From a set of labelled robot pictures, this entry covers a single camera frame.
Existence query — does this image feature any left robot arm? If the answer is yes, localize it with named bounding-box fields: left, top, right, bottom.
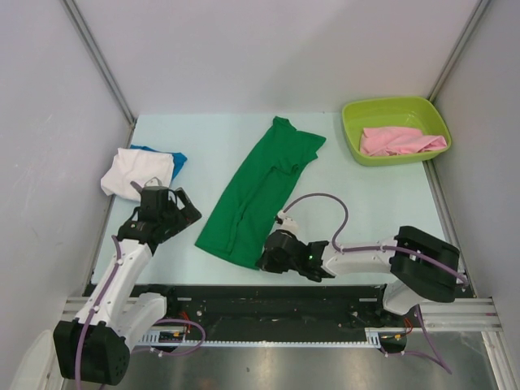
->
left=53, top=186, right=202, bottom=385

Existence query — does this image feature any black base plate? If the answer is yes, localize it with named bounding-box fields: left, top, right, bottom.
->
left=130, top=284, right=407, bottom=341

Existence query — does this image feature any lime green plastic basin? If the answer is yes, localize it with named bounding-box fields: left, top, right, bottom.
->
left=342, top=97, right=452, bottom=167

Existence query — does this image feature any blue t shirt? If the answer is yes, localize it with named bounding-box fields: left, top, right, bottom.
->
left=130, top=145, right=188, bottom=180

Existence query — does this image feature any grey slotted cable duct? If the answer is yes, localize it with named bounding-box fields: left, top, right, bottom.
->
left=135, top=330, right=381, bottom=349

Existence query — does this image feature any left aluminium frame post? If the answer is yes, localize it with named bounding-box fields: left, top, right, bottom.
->
left=60, top=0, right=137, bottom=128

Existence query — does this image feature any green t shirt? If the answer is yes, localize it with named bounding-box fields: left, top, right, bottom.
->
left=195, top=116, right=327, bottom=269

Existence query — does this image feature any aluminium rail right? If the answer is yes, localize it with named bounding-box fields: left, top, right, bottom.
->
left=420, top=298, right=502, bottom=332

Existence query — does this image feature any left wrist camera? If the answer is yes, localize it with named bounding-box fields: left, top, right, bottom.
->
left=144, top=176, right=163, bottom=187

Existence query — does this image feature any aluminium rail left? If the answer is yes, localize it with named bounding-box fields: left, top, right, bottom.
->
left=54, top=297, right=95, bottom=330

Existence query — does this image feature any white t shirt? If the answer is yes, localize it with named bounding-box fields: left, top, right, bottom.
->
left=100, top=148, right=174, bottom=202

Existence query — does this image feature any aluminium rail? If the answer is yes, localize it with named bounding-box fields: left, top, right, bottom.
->
left=54, top=297, right=95, bottom=330
left=420, top=298, right=502, bottom=332

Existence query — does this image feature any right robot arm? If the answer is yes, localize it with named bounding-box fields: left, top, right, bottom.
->
left=256, top=226, right=467, bottom=326

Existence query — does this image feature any right aluminium frame post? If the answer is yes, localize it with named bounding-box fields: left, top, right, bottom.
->
left=427, top=0, right=494, bottom=104

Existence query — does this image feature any pink t shirt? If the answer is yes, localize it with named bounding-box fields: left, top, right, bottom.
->
left=360, top=127, right=448, bottom=157

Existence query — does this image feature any aluminium frame post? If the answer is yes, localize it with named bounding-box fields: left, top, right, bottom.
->
left=427, top=0, right=494, bottom=104
left=60, top=0, right=137, bottom=128

